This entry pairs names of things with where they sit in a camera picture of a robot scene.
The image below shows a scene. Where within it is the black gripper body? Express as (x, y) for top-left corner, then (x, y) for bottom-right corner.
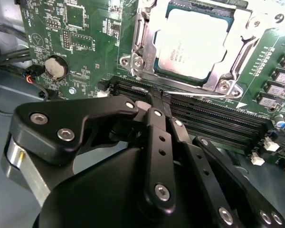
(33, 148), (219, 228)

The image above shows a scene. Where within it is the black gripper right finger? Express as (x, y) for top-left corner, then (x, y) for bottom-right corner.
(161, 91), (285, 228)

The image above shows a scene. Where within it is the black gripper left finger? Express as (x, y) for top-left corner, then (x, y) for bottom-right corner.
(1, 86), (178, 221)

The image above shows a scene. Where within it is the metal wire locking lever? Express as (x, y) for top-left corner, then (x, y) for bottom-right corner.
(132, 85), (240, 99)

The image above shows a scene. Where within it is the silver CPU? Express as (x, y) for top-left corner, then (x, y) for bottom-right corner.
(154, 2), (237, 80)

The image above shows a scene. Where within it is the metal socket cover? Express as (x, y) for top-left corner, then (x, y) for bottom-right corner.
(142, 0), (263, 92)

